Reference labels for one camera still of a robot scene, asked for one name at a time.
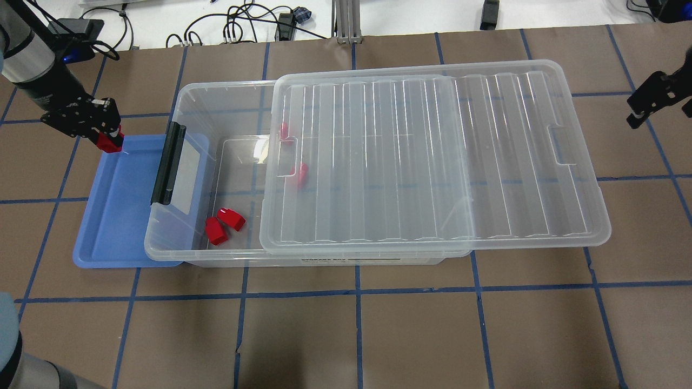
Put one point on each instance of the black box handle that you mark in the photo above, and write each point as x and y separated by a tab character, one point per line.
164	184

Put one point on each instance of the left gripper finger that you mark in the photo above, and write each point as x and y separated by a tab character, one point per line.
107	116

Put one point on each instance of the black power adapter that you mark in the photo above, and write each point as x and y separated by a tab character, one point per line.
489	15

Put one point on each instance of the aluminium frame post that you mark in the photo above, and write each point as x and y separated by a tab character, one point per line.
346	18

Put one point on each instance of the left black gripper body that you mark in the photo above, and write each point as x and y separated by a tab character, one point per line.
55	88

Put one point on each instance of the blue plastic tray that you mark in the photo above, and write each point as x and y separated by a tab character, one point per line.
121	228

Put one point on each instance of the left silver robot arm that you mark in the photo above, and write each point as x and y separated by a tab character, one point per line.
29	61

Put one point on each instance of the clear plastic storage box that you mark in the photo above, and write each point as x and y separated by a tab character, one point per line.
235	116

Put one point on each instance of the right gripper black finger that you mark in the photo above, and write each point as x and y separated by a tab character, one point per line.
657	92

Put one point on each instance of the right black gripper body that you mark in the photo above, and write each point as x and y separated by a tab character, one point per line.
666	93

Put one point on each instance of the clear plastic box lid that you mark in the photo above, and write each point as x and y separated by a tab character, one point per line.
437	158

